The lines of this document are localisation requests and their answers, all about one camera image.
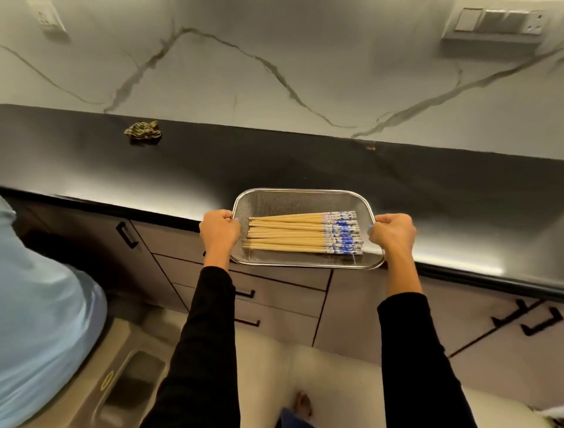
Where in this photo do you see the person's foot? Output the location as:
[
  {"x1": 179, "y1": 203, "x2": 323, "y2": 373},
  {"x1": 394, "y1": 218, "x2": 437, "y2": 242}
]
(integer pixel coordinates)
[{"x1": 294, "y1": 391, "x2": 315, "y2": 420}]

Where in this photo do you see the person's right forearm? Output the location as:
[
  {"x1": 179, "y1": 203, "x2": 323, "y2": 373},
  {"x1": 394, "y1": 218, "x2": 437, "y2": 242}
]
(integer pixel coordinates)
[{"x1": 377, "y1": 255, "x2": 479, "y2": 428}]

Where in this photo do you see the beige plastic stool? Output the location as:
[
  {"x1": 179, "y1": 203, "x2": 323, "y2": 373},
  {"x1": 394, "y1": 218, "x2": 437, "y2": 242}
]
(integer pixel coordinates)
[{"x1": 22, "y1": 318, "x2": 177, "y2": 428}]

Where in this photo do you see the crumpled patterned cloth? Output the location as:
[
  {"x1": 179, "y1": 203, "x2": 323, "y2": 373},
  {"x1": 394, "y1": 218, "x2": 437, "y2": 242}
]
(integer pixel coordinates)
[{"x1": 124, "y1": 120, "x2": 163, "y2": 143}]

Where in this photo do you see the brown cabinet door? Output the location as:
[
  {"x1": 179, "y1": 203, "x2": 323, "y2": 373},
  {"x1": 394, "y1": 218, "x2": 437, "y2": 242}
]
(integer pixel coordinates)
[
  {"x1": 449, "y1": 302, "x2": 564, "y2": 410},
  {"x1": 312, "y1": 268, "x2": 539, "y2": 367},
  {"x1": 18, "y1": 202, "x2": 189, "y2": 313}
]

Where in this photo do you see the white wall socket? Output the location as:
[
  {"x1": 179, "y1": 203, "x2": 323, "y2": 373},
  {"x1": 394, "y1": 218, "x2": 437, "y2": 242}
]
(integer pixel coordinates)
[{"x1": 27, "y1": 0, "x2": 68, "y2": 34}]

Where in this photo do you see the white wall switch panel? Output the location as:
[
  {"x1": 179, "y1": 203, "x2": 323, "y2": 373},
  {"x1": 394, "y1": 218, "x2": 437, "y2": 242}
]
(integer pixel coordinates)
[{"x1": 442, "y1": 0, "x2": 557, "y2": 45}]

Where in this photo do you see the brown cabinet drawer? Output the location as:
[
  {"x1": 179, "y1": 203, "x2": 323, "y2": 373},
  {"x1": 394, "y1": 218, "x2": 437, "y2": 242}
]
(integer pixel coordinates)
[
  {"x1": 174, "y1": 283, "x2": 320, "y2": 348},
  {"x1": 131, "y1": 220, "x2": 333, "y2": 292},
  {"x1": 153, "y1": 254, "x2": 328, "y2": 319}
]

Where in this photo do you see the person's left hand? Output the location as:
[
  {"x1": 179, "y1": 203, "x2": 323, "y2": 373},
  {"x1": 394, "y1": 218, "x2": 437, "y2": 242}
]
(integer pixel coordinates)
[{"x1": 199, "y1": 209, "x2": 241, "y2": 259}]

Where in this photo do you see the person's right hand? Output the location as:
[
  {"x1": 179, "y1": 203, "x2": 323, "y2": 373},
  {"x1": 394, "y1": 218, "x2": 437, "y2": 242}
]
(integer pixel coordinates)
[{"x1": 368, "y1": 213, "x2": 417, "y2": 262}]

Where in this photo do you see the black cabinet door handle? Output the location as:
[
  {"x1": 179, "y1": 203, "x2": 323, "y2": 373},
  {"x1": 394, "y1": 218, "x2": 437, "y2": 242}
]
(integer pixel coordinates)
[
  {"x1": 492, "y1": 299, "x2": 543, "y2": 329},
  {"x1": 520, "y1": 306, "x2": 564, "y2": 337},
  {"x1": 116, "y1": 221, "x2": 139, "y2": 250}
]

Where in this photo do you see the bundle of blue-ended wooden chopsticks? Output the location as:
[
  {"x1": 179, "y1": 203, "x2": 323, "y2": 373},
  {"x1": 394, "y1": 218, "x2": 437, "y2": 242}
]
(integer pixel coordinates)
[{"x1": 242, "y1": 211, "x2": 365, "y2": 256}]

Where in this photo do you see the person's left forearm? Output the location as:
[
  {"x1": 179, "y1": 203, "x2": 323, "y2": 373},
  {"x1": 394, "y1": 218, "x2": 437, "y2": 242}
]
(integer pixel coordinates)
[{"x1": 140, "y1": 253, "x2": 241, "y2": 428}]

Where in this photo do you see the rectangular metal mesh tray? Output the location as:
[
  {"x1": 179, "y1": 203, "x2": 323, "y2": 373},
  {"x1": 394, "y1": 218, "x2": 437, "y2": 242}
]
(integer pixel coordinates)
[{"x1": 231, "y1": 188, "x2": 386, "y2": 270}]

